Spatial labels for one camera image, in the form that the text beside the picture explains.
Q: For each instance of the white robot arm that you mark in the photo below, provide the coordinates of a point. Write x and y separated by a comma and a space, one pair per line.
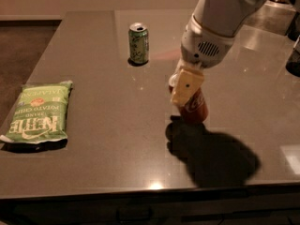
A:
230, 13

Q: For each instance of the red coke can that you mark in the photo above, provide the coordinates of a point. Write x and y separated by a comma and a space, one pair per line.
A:
195, 111

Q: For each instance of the green Kettle chips bag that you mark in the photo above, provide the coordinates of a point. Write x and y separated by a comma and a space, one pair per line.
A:
40, 115

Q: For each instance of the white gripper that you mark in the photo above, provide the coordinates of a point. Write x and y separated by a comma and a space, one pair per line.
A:
200, 49

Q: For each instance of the metal dispenser base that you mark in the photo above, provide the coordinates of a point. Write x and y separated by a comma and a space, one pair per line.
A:
273, 17

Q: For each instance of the green soda can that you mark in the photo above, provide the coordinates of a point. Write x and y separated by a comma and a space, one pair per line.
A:
138, 43

